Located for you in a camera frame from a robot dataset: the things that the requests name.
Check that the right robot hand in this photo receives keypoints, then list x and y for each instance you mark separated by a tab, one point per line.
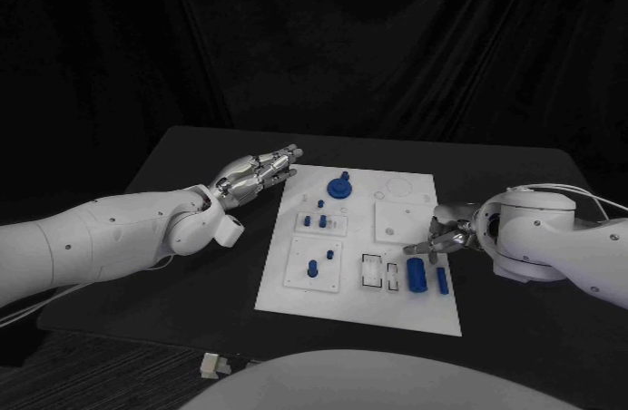
449	236

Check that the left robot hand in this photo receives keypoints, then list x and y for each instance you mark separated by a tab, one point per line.
250	175

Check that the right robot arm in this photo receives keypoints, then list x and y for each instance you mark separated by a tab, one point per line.
549	233

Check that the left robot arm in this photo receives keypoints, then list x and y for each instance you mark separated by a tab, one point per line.
98	233

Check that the white task board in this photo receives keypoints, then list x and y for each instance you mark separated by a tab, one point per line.
363	291

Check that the thin blue cylinder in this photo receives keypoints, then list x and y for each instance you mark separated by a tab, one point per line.
442	280

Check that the thick blue cylinder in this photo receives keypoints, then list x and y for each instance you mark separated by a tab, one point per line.
416	275

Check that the blue gear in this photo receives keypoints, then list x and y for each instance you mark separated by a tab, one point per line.
339	188

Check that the blue plug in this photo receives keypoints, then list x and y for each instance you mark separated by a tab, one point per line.
312	269

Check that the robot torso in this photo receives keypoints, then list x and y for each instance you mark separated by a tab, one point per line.
383	382

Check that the small white block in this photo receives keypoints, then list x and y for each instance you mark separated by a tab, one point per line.
214	365

